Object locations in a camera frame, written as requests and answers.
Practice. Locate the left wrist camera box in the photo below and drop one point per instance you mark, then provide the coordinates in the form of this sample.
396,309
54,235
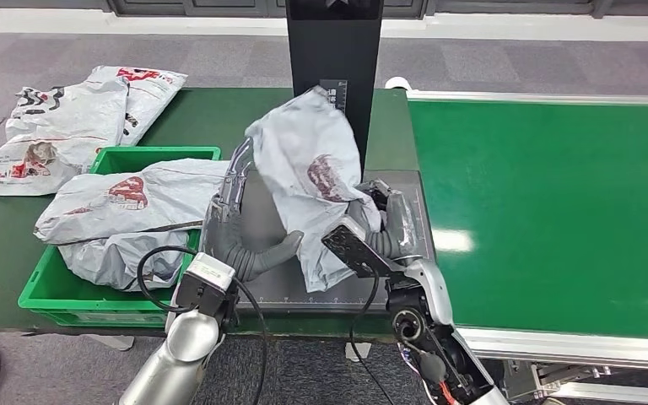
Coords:
206,279

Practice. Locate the green plastic crate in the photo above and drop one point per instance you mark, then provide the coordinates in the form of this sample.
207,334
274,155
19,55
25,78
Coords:
78,304

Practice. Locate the white table foot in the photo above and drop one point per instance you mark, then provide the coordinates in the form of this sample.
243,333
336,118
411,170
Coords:
114,342
357,352

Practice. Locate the black yellow column label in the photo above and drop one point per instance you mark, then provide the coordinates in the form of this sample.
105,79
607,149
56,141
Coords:
339,92

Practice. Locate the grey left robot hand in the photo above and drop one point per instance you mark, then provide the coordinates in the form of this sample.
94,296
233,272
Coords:
226,235

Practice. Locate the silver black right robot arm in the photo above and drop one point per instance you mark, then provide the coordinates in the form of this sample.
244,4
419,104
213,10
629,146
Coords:
430,290

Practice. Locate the dark glass partition frame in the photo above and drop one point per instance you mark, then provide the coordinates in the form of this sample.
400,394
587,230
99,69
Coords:
190,7

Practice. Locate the white bag with face print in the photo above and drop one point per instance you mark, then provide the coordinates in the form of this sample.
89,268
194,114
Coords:
64,128

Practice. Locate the black scanner base plate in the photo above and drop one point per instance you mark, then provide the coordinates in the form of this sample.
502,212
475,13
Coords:
279,285

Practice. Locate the green conveyor belt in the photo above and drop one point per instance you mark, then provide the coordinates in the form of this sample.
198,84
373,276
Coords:
553,195

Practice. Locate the grey parcel bag red logo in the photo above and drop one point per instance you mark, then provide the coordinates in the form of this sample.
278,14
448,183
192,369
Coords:
156,195

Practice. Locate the grey parcel bag faded print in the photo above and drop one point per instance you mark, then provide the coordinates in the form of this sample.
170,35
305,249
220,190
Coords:
301,145

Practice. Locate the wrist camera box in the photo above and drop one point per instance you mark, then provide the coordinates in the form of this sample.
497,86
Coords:
206,279
352,248

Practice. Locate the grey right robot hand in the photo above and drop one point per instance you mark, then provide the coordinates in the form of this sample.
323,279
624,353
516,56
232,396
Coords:
405,229

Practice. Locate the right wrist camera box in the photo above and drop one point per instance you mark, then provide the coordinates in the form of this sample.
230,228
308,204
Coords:
352,248

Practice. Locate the white bag with red print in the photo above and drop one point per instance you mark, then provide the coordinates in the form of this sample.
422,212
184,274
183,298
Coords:
153,95

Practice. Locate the black scanner column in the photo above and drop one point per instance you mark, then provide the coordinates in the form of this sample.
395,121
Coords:
318,56

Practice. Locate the white round conveyor cap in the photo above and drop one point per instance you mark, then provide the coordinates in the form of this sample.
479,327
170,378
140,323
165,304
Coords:
399,83

